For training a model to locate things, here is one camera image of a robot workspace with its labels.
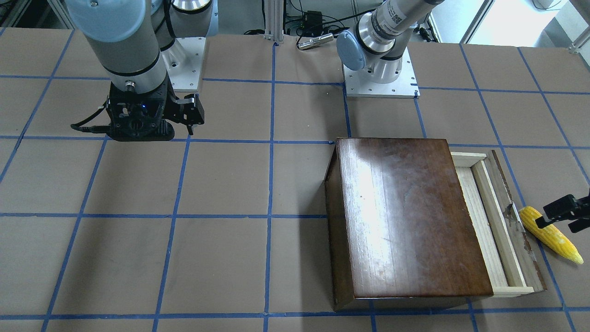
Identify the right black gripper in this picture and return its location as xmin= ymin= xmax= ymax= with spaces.
xmin=152 ymin=74 xmax=205 ymax=135

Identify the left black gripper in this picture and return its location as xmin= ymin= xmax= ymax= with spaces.
xmin=535 ymin=194 xmax=590 ymax=233

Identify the yellow corn cob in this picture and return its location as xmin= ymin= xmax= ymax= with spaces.
xmin=518 ymin=206 xmax=584 ymax=265

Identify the light wooden drawer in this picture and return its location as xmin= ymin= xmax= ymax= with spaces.
xmin=451 ymin=150 xmax=547 ymax=298

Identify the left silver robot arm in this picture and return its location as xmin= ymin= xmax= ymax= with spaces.
xmin=336 ymin=0 xmax=589 ymax=233

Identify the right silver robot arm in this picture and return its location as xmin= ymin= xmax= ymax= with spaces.
xmin=66 ymin=0 xmax=218 ymax=142

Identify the dark wooden drawer cabinet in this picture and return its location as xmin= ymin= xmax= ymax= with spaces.
xmin=323 ymin=138 xmax=493 ymax=311

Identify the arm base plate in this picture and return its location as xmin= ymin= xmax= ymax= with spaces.
xmin=162 ymin=36 xmax=207 ymax=93
xmin=342 ymin=48 xmax=421 ymax=99

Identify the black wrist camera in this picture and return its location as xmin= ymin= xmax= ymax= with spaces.
xmin=70 ymin=83 xmax=175 ymax=142

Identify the aluminium frame post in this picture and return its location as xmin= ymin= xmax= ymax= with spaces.
xmin=262 ymin=0 xmax=285 ymax=46

